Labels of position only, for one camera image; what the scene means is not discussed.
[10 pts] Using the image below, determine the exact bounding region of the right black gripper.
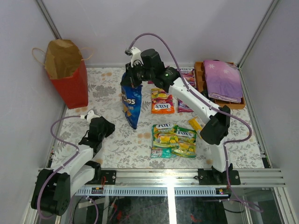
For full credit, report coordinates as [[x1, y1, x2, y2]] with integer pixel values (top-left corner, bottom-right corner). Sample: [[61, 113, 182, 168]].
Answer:
[[121, 61, 154, 89]]

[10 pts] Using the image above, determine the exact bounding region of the blue Doritos chip bag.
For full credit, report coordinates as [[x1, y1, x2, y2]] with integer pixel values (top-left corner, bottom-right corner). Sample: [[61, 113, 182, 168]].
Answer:
[[121, 85, 142, 129]]

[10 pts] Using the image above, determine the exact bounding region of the orange snack package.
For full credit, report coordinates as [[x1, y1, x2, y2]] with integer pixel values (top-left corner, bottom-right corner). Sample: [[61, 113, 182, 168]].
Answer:
[[151, 88, 175, 114]]

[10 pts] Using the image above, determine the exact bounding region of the purple candy bag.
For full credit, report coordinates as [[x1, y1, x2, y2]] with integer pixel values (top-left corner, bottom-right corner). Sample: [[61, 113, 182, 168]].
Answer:
[[178, 99, 193, 113], [180, 68, 196, 88]]

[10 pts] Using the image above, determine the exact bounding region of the green snack package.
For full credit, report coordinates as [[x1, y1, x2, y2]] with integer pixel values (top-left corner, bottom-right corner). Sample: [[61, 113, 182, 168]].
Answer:
[[150, 123, 178, 159]]

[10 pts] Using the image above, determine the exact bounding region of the red paper bag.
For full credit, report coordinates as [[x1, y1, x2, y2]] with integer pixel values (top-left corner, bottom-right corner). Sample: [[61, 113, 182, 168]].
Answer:
[[31, 39, 93, 109]]

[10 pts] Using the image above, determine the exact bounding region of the yellow snack bar packet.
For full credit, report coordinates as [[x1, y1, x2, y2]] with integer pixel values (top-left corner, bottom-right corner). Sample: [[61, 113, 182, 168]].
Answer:
[[188, 117, 203, 137]]

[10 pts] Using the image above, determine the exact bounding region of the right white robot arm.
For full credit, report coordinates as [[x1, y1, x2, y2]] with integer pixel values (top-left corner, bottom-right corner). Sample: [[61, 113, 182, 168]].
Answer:
[[121, 47, 230, 184]]

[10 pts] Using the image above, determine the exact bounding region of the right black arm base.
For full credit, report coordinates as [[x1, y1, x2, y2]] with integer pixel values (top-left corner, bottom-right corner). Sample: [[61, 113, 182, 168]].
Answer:
[[194, 163, 241, 185]]

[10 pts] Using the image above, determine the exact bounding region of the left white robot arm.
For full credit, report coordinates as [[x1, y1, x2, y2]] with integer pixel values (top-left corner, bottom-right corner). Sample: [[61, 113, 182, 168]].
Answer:
[[31, 113, 115, 219]]

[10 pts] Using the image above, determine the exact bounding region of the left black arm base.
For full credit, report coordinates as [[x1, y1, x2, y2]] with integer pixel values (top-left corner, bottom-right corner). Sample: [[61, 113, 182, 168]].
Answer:
[[86, 170, 117, 185]]

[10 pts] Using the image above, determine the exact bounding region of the floral table mat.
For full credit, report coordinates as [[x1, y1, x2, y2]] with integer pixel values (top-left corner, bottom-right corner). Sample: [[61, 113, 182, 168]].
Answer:
[[50, 66, 266, 169]]

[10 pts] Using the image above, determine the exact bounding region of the wooden compartment tray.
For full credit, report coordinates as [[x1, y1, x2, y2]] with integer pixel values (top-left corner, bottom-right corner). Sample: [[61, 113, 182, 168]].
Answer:
[[194, 62, 246, 110]]

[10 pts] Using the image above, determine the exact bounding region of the black item in tray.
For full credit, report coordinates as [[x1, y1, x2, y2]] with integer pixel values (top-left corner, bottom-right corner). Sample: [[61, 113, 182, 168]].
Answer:
[[201, 90, 215, 103]]

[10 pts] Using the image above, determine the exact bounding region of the purple star cloth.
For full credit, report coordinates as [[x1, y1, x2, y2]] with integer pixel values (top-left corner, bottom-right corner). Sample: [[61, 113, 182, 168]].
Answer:
[[204, 60, 243, 103]]

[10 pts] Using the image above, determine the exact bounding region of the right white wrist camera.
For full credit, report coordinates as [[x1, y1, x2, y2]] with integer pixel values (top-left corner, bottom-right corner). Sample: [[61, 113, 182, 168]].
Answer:
[[125, 47, 143, 67]]

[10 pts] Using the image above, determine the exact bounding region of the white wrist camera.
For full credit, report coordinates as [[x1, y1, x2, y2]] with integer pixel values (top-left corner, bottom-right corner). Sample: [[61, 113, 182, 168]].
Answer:
[[125, 47, 143, 67], [80, 110, 100, 123]]

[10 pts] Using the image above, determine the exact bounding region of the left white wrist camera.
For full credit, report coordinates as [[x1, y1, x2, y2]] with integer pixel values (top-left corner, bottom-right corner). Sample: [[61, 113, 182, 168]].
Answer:
[[80, 110, 100, 123]]

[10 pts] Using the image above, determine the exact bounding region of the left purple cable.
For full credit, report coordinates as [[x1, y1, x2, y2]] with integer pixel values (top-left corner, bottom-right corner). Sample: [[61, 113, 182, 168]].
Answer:
[[37, 113, 99, 224]]

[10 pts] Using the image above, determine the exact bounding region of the blue slotted cable duct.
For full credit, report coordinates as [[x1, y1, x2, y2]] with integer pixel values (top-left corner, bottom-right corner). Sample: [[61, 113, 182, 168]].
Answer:
[[76, 187, 228, 197]]

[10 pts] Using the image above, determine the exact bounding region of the aluminium front rail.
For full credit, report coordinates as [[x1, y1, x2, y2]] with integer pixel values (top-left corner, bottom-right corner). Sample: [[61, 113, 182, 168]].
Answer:
[[35, 167, 287, 187]]

